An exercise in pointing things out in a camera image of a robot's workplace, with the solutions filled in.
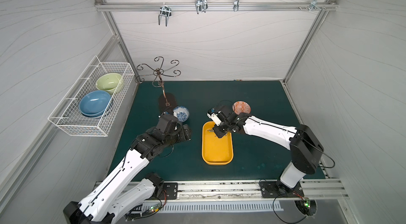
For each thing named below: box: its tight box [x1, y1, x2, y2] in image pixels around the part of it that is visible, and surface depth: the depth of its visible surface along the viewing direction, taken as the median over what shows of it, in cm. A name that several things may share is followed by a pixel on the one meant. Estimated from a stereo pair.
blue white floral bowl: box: [172, 105, 190, 123], surface depth 101 cm
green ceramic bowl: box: [95, 72, 123, 96], surface depth 73 cm
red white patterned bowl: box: [232, 100, 252, 115], surface depth 105 cm
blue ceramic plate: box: [78, 90, 112, 118], surface depth 64 cm
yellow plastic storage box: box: [201, 120, 235, 166], surface depth 87 cm
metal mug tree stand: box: [134, 56, 182, 107], surface depth 85 cm
